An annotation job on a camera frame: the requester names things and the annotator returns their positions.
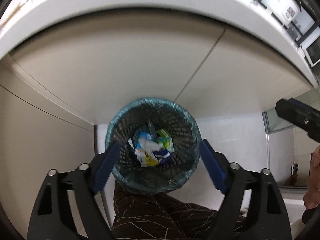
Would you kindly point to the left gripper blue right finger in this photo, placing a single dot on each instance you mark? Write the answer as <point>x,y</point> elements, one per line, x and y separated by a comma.
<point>216,165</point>

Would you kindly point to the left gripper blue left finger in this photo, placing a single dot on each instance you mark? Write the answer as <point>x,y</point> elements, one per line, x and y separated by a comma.
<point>102,166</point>

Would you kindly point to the yellow snack wrapper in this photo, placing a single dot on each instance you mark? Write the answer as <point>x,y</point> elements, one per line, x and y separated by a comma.
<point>145,159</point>

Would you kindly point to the white tissue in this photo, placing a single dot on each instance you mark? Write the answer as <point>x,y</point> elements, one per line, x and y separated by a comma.
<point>150,146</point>

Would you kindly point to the blue snack wrapper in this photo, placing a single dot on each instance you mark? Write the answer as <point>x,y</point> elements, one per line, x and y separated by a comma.
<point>163,156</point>

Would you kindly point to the green medicine box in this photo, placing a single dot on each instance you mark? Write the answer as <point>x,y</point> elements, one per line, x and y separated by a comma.
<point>165,138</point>

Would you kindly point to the black mesh trash bin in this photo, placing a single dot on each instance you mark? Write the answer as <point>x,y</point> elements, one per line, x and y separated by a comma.
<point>150,115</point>

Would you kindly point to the person's right hand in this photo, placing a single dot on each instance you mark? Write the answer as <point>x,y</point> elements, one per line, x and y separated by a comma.
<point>312,198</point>

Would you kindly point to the brown patterned trousers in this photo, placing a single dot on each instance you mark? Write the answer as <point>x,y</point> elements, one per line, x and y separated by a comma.
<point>159,216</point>

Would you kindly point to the microwave oven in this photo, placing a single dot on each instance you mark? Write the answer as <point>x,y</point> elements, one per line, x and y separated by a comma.
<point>304,30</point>

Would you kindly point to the beige cabinet doors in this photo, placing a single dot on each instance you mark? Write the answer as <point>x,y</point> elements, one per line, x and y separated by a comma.
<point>60,84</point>

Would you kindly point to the white floral rice cooker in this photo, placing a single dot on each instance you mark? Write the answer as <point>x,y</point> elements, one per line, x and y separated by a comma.
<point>284,10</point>

